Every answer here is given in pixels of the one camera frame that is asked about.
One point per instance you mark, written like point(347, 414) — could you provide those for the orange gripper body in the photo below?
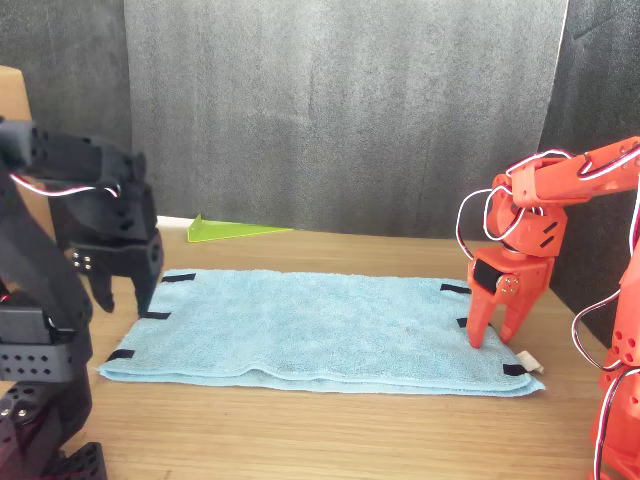
point(530, 272)

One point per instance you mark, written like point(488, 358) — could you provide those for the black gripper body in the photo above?
point(120, 257)

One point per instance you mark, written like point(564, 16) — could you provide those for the light blue terry towel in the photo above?
point(320, 330)

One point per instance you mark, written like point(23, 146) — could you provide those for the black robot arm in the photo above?
point(35, 260)

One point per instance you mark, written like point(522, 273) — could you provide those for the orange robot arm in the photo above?
point(560, 180)

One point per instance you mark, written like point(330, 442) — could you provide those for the black tape strip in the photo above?
point(514, 370)
point(454, 288)
point(462, 323)
point(178, 278)
point(160, 316)
point(121, 355)

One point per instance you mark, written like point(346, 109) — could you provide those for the brown cardboard box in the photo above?
point(12, 95)

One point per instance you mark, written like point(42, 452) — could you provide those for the light grey foam panel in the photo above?
point(325, 125)

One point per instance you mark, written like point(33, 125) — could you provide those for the green acrylic bracket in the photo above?
point(225, 232)

